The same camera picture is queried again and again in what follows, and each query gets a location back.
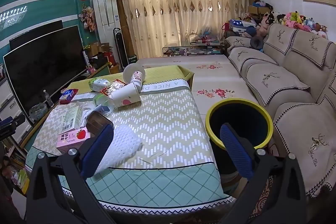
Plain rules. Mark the white bottle with red label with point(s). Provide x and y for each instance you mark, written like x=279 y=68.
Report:
x=137 y=79

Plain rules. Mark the white foam net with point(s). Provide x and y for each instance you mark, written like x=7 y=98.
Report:
x=123 y=142

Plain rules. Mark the pink strawberry milk carton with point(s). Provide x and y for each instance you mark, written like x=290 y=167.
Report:
x=71 y=138

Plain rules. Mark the green patterned tablecloth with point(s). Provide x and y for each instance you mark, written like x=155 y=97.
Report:
x=162 y=119

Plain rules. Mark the tower fan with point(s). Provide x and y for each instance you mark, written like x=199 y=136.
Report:
x=119 y=48

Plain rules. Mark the dark brown tin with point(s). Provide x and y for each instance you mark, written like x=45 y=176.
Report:
x=98 y=121

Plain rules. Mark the large black television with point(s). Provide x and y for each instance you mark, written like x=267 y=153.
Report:
x=44 y=69

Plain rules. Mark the beige sofa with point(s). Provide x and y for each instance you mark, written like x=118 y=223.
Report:
x=288 y=64

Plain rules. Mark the white paper plate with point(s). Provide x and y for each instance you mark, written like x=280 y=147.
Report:
x=128 y=71

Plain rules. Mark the glass low table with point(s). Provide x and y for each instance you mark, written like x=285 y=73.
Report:
x=191 y=49

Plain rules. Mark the green white bag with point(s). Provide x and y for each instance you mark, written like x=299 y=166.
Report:
x=98 y=83

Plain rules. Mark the white paper cup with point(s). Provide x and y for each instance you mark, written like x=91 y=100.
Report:
x=126 y=95

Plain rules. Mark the hanging flower decoration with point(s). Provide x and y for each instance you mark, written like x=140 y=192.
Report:
x=88 y=18

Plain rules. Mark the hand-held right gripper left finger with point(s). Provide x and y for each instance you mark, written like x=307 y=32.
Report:
x=97 y=150

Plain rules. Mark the shelf of colourful books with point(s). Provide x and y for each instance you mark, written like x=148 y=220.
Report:
x=18 y=174

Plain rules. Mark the dark green box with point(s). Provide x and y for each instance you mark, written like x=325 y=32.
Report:
x=133 y=60

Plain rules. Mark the yellow rimmed dark bin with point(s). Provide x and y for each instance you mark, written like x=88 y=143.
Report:
x=236 y=113

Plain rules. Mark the blue star print bag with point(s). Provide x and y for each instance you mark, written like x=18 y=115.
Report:
x=241 y=26

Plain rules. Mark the small black television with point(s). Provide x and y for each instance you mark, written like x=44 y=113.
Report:
x=34 y=32

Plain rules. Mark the white tissue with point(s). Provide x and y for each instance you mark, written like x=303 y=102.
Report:
x=88 y=115

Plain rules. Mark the red canister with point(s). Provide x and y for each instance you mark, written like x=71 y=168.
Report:
x=110 y=57

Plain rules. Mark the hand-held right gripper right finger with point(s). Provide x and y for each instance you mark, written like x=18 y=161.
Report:
x=236 y=153

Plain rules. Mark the clear cup with green band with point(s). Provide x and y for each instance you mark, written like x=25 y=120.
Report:
x=102 y=100

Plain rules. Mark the brown cardboard box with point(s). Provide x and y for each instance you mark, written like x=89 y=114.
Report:
x=253 y=1
x=263 y=11
x=252 y=9

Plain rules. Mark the white drawer cabinet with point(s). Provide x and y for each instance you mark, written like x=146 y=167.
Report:
x=10 y=106

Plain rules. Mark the black device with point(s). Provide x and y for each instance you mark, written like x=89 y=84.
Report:
x=11 y=127

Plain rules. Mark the grey neck pillow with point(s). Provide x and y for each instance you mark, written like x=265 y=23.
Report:
x=256 y=42

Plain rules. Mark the floral white bed sheet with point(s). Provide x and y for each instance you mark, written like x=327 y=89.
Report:
x=210 y=77

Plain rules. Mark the clear water bottle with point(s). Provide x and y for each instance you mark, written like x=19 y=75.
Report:
x=48 y=100

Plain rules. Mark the pile of plush toys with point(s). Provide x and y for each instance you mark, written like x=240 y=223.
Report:
x=296 y=19

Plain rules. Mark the open cardboard box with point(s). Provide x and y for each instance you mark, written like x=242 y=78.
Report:
x=99 y=48

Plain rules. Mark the glass ashtray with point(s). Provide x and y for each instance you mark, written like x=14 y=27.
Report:
x=38 y=109

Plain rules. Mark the red snack packet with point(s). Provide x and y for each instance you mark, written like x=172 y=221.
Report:
x=111 y=87

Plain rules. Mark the white standing air conditioner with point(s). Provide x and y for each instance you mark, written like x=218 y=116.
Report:
x=105 y=19

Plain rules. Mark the pale green carton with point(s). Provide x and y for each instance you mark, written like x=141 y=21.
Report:
x=72 y=119

